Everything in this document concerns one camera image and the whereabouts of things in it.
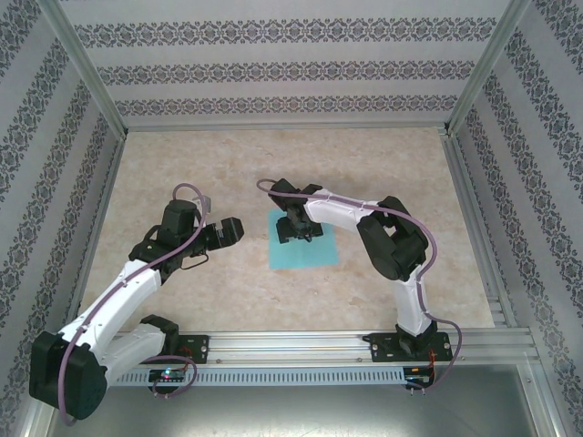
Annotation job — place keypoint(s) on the teal cloth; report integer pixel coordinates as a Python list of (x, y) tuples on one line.
[(300, 257)]

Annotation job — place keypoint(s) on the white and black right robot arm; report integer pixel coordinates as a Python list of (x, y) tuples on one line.
[(396, 259)]

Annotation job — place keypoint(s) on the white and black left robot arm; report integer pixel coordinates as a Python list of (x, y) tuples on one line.
[(114, 296)]

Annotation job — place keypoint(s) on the grey sheet metal panel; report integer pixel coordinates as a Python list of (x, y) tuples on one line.
[(291, 414)]

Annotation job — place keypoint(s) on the aluminium side rail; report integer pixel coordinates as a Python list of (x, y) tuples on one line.
[(469, 182), (95, 227)]

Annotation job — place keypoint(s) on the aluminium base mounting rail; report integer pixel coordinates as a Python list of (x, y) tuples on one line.
[(291, 346)]

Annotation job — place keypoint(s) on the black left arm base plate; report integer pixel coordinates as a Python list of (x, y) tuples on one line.
[(198, 348)]

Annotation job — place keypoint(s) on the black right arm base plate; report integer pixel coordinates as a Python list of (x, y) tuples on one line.
[(382, 348)]

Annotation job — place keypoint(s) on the aluminium frame post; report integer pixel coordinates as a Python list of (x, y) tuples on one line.
[(84, 59), (487, 59)]

